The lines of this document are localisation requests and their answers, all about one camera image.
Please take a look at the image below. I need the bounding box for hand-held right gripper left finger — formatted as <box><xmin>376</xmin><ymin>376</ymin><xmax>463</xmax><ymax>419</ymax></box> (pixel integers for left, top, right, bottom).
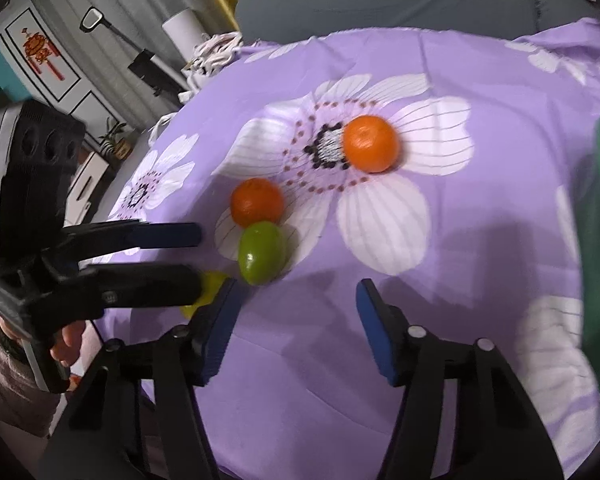
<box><xmin>37</xmin><ymin>276</ymin><xmax>246</xmax><ymax>480</ymax></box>

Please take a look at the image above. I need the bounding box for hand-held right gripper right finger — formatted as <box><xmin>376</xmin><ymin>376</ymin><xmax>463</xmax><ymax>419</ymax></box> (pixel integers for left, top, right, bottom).
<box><xmin>355</xmin><ymin>279</ymin><xmax>566</xmax><ymax>480</ymax></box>

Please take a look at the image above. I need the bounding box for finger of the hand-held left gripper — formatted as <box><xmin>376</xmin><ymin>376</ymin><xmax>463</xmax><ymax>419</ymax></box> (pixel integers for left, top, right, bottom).
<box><xmin>55</xmin><ymin>221</ymin><xmax>203</xmax><ymax>261</ymax></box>
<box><xmin>80</xmin><ymin>264</ymin><xmax>203</xmax><ymax>318</ymax></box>

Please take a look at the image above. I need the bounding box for yellow fruit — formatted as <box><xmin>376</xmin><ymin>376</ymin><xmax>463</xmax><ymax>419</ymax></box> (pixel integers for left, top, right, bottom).
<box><xmin>180</xmin><ymin>271</ymin><xmax>231</xmax><ymax>320</ymax></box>

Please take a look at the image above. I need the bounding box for green fruit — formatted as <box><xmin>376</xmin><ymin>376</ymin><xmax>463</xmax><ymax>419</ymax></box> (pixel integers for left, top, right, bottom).
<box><xmin>237</xmin><ymin>221</ymin><xmax>287</xmax><ymax>286</ymax></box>

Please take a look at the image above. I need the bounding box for large orange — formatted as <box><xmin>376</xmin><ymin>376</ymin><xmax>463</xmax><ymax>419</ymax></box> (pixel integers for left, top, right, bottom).
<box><xmin>342</xmin><ymin>115</ymin><xmax>400</xmax><ymax>174</ymax></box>

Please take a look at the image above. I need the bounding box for person's left hand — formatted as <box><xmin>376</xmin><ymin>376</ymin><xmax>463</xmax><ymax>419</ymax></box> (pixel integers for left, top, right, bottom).
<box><xmin>50</xmin><ymin>321</ymin><xmax>86</xmax><ymax>367</ymax></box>

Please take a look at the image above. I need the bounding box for potted plant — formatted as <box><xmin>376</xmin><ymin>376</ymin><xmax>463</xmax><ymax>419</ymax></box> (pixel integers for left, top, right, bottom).
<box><xmin>97</xmin><ymin>117</ymin><xmax>131</xmax><ymax>161</ymax></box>

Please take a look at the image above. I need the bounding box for white cabinet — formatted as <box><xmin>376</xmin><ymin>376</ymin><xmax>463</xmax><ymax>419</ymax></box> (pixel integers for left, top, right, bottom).
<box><xmin>0</xmin><ymin>2</ymin><xmax>181</xmax><ymax>131</ymax></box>

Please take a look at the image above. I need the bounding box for red knot decoration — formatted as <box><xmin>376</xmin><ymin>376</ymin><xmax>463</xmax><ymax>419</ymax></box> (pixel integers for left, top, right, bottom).
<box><xmin>20</xmin><ymin>27</ymin><xmax>66</xmax><ymax>81</ymax></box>

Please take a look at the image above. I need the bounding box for purple floral cloth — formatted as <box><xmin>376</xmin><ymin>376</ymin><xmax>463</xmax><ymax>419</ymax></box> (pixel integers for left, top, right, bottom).
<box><xmin>67</xmin><ymin>17</ymin><xmax>600</xmax><ymax>480</ymax></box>

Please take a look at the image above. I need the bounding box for black phone stand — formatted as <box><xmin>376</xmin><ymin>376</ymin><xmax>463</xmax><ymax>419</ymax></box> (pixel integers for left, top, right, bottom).
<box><xmin>82</xmin><ymin>7</ymin><xmax>181</xmax><ymax>98</ymax></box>

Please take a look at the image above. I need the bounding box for white fringed cloth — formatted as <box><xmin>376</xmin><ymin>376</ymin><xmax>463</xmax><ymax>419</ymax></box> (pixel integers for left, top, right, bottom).
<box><xmin>180</xmin><ymin>31</ymin><xmax>243</xmax><ymax>103</ymax></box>

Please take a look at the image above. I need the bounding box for white roll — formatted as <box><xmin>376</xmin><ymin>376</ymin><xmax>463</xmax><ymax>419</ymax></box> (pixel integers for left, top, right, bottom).
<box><xmin>161</xmin><ymin>7</ymin><xmax>206</xmax><ymax>61</ymax></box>

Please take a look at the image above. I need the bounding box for grey sofa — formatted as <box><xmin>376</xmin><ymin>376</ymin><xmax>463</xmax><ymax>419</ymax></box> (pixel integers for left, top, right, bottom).
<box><xmin>235</xmin><ymin>0</ymin><xmax>600</xmax><ymax>43</ymax></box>

